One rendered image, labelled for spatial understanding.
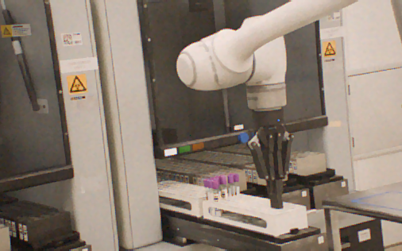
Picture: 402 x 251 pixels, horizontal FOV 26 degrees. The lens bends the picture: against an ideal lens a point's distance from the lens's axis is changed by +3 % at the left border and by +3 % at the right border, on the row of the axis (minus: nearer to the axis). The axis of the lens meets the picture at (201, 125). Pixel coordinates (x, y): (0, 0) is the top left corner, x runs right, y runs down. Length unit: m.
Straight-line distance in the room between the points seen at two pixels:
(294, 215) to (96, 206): 0.53
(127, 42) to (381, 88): 2.36
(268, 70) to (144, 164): 0.52
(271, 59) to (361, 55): 2.42
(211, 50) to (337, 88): 0.94
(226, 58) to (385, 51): 2.69
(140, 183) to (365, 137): 2.23
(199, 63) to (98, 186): 0.56
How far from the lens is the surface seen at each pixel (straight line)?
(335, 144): 2.68
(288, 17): 1.73
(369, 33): 4.34
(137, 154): 2.25
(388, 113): 4.43
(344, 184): 2.59
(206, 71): 1.78
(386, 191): 2.34
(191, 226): 2.22
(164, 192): 2.33
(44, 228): 2.14
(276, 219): 1.95
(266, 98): 1.93
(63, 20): 2.15
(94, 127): 2.19
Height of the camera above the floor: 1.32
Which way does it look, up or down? 7 degrees down
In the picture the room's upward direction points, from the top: 6 degrees counter-clockwise
